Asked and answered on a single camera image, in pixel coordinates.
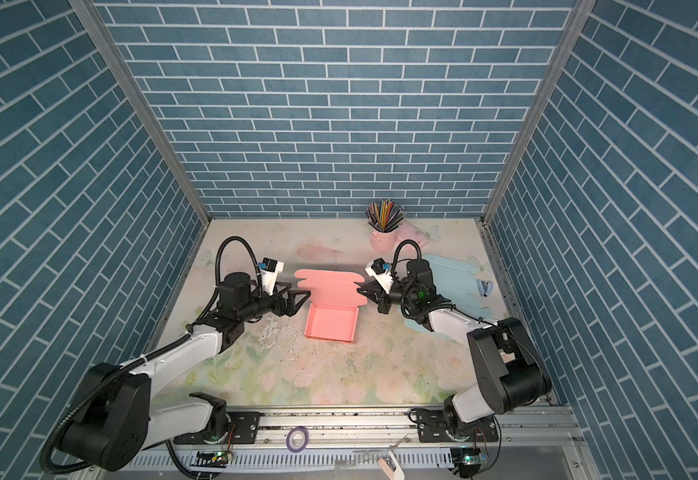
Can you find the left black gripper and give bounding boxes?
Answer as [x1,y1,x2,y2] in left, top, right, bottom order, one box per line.
[236,280,310,324]

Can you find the pink paper box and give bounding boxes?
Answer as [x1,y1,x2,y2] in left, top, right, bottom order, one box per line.
[295,269,368,343]

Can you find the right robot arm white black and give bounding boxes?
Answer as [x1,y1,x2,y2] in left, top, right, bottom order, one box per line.
[357,240,552,440]

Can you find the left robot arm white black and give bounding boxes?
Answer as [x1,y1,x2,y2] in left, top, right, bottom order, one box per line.
[39,258,311,479]

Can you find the light blue flat paper box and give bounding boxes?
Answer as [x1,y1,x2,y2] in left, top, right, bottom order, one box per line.
[423,254,495,321]

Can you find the pink metal pencil cup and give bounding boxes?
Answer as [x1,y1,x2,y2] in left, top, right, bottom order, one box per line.
[370,229,396,253]

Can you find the coloured pencils bundle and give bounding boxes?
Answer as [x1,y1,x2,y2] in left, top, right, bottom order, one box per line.
[365,199,405,233]

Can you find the small blue clip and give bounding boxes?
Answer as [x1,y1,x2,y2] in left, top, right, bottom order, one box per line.
[477,280,494,297]

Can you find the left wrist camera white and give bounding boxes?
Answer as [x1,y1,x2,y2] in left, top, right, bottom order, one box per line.
[258,257,284,296]

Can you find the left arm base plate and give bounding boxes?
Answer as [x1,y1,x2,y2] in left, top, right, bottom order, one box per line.
[173,411,261,446]

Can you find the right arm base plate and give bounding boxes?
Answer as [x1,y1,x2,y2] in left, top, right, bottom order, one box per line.
[407,407,499,443]

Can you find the purple tape ring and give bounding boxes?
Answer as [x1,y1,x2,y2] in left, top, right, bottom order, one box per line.
[285,425,310,454]

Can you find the white tool on rail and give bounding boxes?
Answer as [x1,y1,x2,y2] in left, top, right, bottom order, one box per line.
[354,441,406,480]

